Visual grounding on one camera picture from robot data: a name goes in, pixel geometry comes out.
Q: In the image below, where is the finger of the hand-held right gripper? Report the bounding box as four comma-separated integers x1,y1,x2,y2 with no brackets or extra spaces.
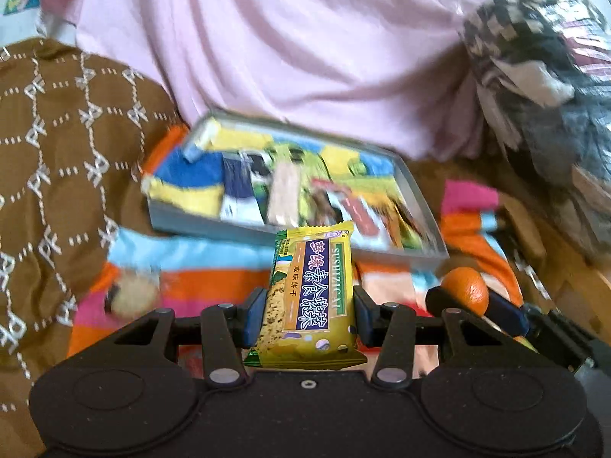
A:
483,291,530,339
425,285,480,319

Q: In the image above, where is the orange mandarin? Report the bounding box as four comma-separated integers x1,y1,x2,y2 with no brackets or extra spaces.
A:
440,267,490,316

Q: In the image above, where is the brown patterned blanket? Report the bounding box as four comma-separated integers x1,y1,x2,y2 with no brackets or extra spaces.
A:
0,38,545,458

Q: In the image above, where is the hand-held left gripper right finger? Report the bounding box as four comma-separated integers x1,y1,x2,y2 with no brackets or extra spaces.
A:
352,286,517,389

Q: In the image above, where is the round beige cookie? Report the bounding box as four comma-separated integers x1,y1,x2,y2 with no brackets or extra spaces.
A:
106,267,162,319

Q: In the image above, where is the striped colourful towel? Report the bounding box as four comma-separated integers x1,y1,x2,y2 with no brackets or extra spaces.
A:
67,124,526,382

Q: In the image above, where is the pink bed sheet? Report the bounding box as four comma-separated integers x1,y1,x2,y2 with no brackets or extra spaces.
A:
40,0,588,160

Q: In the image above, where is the green and yellow snack packet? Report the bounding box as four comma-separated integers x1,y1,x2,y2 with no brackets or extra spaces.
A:
242,222,368,370

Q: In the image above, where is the black white checkered cloth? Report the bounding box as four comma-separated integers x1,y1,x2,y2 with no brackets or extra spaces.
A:
459,0,576,84

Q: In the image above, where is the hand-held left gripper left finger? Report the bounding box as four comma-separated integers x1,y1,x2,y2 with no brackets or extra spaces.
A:
111,287,267,389

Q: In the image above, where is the grey tray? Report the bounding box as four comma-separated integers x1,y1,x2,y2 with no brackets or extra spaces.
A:
143,107,449,273

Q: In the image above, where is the red snack packet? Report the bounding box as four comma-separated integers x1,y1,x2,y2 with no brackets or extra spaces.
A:
310,177,385,238

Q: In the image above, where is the dark blue snack packet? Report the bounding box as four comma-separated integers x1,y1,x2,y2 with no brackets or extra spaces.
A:
220,150,267,224

